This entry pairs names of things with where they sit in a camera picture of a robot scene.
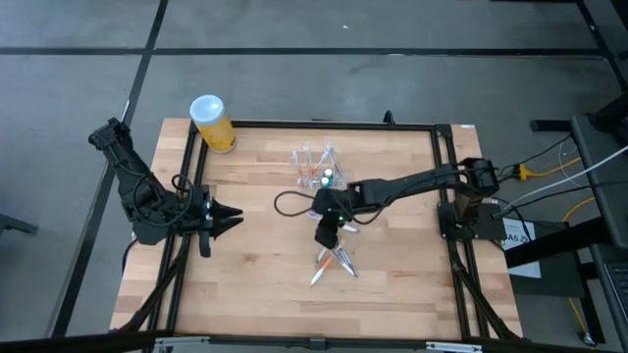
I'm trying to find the black desk beam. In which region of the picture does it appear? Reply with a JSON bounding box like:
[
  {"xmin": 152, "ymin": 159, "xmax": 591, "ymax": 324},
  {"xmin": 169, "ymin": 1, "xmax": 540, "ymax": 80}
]
[{"xmin": 503, "ymin": 215, "xmax": 612, "ymax": 270}]

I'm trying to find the yellow extension plug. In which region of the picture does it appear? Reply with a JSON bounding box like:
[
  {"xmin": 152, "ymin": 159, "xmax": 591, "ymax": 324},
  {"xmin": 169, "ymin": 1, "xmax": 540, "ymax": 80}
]
[{"xmin": 513, "ymin": 156, "xmax": 584, "ymax": 181}]

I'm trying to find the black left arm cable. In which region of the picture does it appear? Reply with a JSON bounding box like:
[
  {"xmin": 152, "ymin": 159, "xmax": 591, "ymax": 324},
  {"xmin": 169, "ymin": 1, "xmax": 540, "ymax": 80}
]
[{"xmin": 131, "ymin": 172, "xmax": 197, "ymax": 229}]

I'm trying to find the pile of wrapped toothbrushes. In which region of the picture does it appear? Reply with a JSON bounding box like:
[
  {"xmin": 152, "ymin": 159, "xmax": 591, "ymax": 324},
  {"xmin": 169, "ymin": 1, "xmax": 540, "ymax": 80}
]
[{"xmin": 110, "ymin": 120, "xmax": 524, "ymax": 342}]

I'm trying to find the white paper sign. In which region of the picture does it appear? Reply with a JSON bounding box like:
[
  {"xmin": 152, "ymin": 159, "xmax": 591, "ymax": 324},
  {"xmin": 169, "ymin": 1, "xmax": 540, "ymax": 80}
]
[{"xmin": 500, "ymin": 217, "xmax": 542, "ymax": 279}]

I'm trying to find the silver metal bracket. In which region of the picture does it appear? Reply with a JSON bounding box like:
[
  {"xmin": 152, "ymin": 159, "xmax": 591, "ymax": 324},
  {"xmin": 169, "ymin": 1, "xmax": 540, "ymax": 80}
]
[
  {"xmin": 424, "ymin": 340, "xmax": 483, "ymax": 353},
  {"xmin": 152, "ymin": 335, "xmax": 197, "ymax": 353}
]

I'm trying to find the grey desk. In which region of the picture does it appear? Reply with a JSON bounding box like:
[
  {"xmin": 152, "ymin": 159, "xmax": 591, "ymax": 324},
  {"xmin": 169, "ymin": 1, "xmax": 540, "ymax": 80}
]
[{"xmin": 570, "ymin": 113, "xmax": 628, "ymax": 353}]

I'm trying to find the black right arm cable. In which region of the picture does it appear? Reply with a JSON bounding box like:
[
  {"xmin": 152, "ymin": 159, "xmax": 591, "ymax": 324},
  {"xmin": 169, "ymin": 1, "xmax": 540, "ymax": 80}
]
[{"xmin": 273, "ymin": 189, "xmax": 325, "ymax": 219}]

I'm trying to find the yellow floor cable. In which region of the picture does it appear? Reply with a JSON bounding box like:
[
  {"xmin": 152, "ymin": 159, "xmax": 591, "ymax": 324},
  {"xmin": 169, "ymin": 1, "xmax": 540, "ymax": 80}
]
[{"xmin": 560, "ymin": 195, "xmax": 598, "ymax": 335}]

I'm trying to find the black stand foot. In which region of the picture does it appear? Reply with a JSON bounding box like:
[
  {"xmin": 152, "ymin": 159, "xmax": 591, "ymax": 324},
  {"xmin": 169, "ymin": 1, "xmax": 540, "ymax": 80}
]
[{"xmin": 0, "ymin": 213, "xmax": 39, "ymax": 237}]

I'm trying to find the black crossbar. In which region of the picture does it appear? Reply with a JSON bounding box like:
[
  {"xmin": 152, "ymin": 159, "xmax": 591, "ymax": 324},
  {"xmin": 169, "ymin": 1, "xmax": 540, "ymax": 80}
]
[{"xmin": 0, "ymin": 328, "xmax": 628, "ymax": 353}]

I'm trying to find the yellow canister white lid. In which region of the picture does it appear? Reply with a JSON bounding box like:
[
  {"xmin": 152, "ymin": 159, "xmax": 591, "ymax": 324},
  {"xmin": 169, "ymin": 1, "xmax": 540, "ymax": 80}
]
[{"xmin": 188, "ymin": 93, "xmax": 238, "ymax": 155}]

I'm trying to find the white cable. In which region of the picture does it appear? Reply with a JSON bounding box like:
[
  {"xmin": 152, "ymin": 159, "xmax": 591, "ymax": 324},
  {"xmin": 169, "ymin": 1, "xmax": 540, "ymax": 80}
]
[{"xmin": 499, "ymin": 145, "xmax": 628, "ymax": 213}]

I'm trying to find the clear plastic organizer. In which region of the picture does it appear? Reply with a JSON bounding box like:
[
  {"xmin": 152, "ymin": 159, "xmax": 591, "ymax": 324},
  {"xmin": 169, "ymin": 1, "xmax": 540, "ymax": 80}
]
[{"xmin": 297, "ymin": 169, "xmax": 355, "ymax": 201}]

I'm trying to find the black keyboard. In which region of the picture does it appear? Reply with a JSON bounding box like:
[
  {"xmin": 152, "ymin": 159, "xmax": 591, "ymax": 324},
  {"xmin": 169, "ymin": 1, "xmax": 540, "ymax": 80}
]
[{"xmin": 602, "ymin": 261, "xmax": 628, "ymax": 323}]

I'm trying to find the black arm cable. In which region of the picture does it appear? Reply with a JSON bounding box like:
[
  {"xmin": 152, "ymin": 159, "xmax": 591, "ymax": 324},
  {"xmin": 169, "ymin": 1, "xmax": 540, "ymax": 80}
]
[
  {"xmin": 131, "ymin": 172, "xmax": 197, "ymax": 229},
  {"xmin": 273, "ymin": 189, "xmax": 325, "ymax": 219}
]

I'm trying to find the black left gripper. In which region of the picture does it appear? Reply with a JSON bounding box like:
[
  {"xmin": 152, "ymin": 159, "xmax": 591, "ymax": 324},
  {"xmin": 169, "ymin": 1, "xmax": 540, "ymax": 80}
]
[{"xmin": 189, "ymin": 183, "xmax": 244, "ymax": 259}]

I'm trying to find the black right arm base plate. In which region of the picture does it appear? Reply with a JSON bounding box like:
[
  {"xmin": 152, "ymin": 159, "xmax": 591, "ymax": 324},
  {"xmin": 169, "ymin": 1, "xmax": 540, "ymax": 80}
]
[{"xmin": 438, "ymin": 200, "xmax": 507, "ymax": 242}]

